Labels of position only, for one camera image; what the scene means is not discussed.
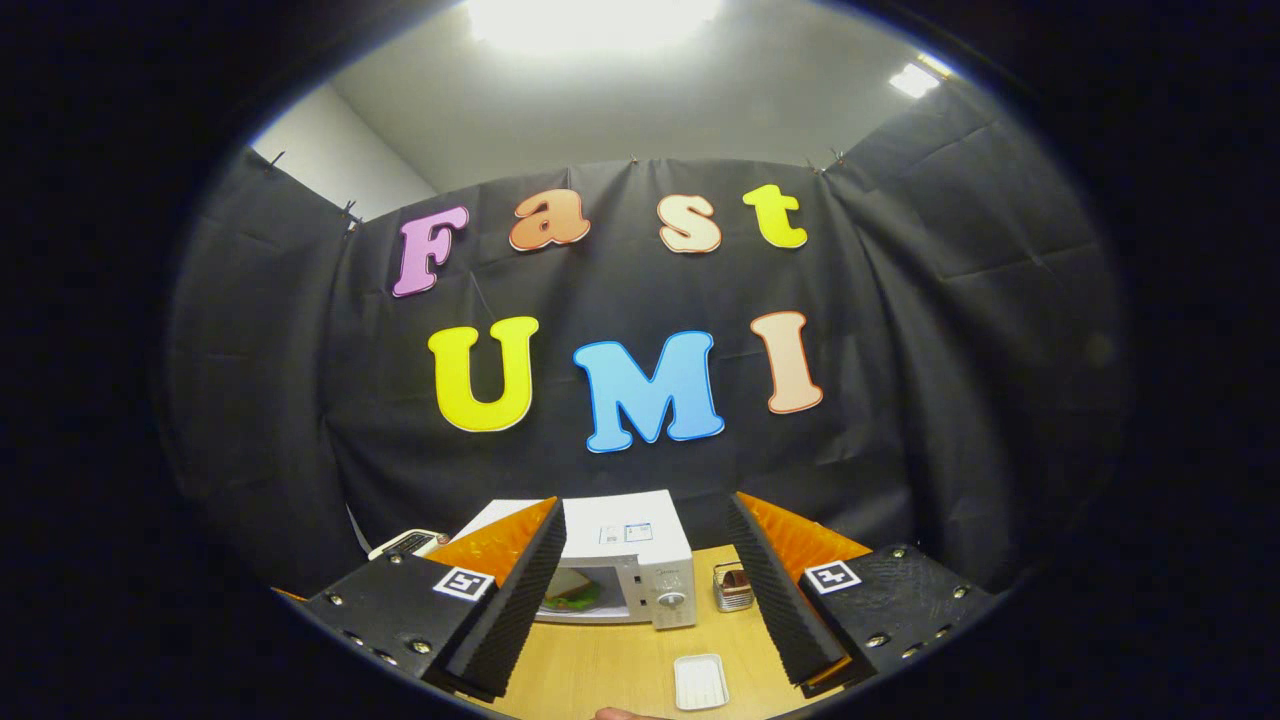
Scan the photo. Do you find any bread and lettuce sandwich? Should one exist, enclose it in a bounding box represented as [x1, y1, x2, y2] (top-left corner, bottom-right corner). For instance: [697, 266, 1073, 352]
[540, 567, 605, 614]

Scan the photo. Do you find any small white tray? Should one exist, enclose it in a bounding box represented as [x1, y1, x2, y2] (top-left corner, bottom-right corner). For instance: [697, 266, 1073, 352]
[672, 653, 732, 713]

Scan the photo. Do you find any small ceiling light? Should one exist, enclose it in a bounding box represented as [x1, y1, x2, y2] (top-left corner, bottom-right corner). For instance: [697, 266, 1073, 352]
[889, 55, 953, 100]

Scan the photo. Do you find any large ceiling light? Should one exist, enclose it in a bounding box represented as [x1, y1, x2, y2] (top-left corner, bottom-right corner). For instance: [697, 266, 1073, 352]
[464, 0, 723, 53]

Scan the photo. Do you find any black backdrop cloth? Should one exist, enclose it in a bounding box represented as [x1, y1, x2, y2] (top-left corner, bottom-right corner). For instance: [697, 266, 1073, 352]
[165, 75, 1133, 593]

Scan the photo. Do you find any white microwave oven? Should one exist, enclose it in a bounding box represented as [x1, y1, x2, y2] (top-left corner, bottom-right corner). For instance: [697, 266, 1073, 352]
[448, 489, 699, 632]

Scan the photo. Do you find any metal utensil holder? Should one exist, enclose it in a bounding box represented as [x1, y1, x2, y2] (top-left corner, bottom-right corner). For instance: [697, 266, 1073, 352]
[712, 561, 757, 614]

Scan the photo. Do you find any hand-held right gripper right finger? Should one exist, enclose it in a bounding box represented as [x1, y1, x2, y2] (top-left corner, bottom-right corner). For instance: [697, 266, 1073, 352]
[725, 491, 998, 700]

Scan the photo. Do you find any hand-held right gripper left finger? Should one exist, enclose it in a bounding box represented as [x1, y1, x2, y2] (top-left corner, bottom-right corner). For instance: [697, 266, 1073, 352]
[304, 496, 568, 702]

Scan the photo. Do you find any white toaster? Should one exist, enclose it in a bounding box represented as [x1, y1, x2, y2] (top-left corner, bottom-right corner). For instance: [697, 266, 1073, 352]
[367, 528, 452, 562]

